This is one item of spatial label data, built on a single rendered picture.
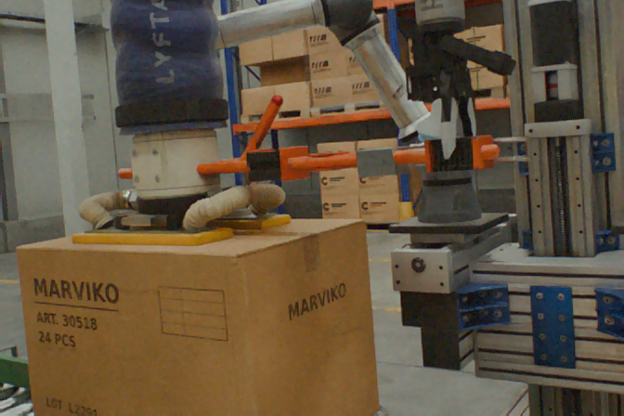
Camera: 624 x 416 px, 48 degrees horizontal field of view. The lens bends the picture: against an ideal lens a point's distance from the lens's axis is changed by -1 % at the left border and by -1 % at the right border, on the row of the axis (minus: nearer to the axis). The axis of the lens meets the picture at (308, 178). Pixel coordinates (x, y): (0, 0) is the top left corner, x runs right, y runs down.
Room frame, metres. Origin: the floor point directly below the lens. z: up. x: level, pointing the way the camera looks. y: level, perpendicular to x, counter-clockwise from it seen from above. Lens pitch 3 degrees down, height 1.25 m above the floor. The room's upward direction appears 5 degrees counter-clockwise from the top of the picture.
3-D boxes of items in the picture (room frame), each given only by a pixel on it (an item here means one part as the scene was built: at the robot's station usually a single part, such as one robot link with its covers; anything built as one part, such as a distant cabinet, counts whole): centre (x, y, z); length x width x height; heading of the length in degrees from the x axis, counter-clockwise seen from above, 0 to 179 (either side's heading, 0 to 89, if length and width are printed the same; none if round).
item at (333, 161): (1.41, 0.03, 1.21); 0.93 x 0.30 x 0.04; 57
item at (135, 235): (1.33, 0.32, 1.11); 0.34 x 0.10 x 0.05; 57
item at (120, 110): (1.42, 0.26, 1.33); 0.23 x 0.23 x 0.04
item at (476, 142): (1.08, -0.24, 1.21); 0.08 x 0.07 x 0.05; 57
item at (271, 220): (1.49, 0.21, 1.11); 0.34 x 0.10 x 0.05; 57
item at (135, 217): (1.41, 0.26, 1.15); 0.34 x 0.25 x 0.06; 57
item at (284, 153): (1.28, 0.05, 1.21); 0.10 x 0.08 x 0.06; 147
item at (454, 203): (1.67, -0.33, 1.09); 0.15 x 0.15 x 0.10
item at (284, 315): (1.41, 0.25, 0.88); 0.60 x 0.40 x 0.40; 56
